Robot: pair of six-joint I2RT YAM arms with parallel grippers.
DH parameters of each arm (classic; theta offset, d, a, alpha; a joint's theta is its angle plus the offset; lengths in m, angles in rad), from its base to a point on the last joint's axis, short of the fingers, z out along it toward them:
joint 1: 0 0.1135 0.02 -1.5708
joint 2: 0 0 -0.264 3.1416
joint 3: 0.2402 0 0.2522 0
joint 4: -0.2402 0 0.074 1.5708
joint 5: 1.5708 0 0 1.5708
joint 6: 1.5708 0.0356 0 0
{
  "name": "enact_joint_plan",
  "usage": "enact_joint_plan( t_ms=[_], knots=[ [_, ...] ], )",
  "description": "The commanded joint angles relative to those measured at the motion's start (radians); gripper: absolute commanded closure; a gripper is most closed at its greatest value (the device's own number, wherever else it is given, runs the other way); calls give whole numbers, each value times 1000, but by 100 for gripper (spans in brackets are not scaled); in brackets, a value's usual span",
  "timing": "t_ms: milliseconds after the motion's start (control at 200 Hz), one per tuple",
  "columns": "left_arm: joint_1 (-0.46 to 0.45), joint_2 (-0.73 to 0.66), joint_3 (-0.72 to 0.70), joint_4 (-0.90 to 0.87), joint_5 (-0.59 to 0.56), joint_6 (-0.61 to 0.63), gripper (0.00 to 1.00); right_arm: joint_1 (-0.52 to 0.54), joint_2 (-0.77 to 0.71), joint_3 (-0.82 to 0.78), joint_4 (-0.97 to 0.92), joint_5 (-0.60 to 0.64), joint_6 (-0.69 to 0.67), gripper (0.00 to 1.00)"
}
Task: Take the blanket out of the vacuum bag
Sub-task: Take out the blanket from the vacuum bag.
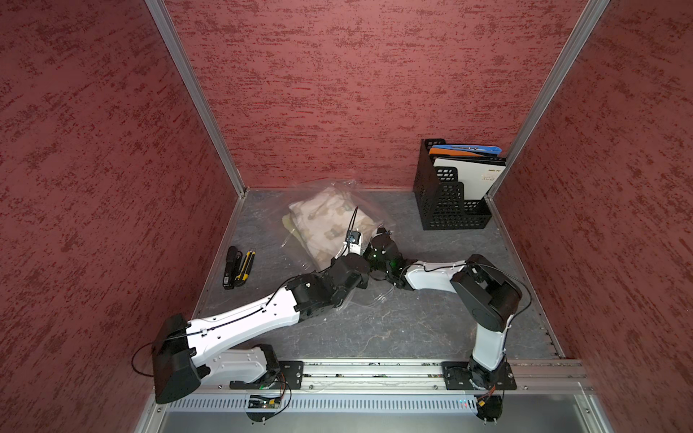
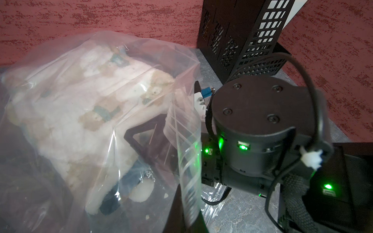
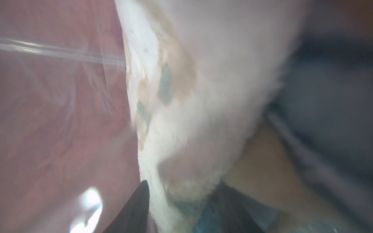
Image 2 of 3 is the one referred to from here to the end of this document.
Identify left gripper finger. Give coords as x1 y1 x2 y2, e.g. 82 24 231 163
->
162 185 209 233

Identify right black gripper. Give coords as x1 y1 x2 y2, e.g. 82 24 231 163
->
124 114 227 186

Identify clear plastic vacuum bag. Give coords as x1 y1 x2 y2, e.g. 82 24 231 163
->
1 31 222 233

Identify white bear-pattern blanket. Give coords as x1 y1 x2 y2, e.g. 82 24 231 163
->
2 42 174 215

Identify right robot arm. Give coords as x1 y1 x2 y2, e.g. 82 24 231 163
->
172 52 373 233

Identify black mesh file organizer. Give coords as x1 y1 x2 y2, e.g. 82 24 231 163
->
197 0 294 83

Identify white paper folder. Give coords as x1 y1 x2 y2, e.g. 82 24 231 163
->
283 0 308 29

